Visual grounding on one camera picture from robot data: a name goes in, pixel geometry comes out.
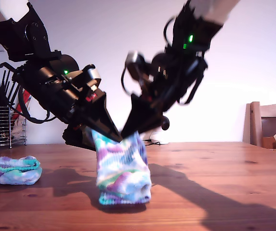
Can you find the red and yellow paper packet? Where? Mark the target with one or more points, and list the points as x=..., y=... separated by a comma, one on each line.
x=26, y=98

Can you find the white round security camera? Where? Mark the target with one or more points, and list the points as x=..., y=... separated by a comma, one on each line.
x=166, y=123

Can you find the white paper packet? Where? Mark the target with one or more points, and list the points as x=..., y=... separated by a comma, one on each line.
x=19, y=130

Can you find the black chopstick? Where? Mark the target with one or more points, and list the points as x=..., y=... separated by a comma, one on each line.
x=2, y=83
x=6, y=83

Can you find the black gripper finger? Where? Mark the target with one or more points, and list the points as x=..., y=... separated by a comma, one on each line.
x=104, y=120
x=80, y=138
x=142, y=118

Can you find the brown cardboard box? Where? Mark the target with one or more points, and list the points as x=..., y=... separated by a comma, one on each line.
x=269, y=142

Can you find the wooden chair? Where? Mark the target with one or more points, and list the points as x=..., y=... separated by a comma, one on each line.
x=254, y=124

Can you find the tie-dye Hugging Face sock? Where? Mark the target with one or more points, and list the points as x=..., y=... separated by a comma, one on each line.
x=123, y=168
x=17, y=176

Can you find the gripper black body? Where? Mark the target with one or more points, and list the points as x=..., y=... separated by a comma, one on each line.
x=80, y=108

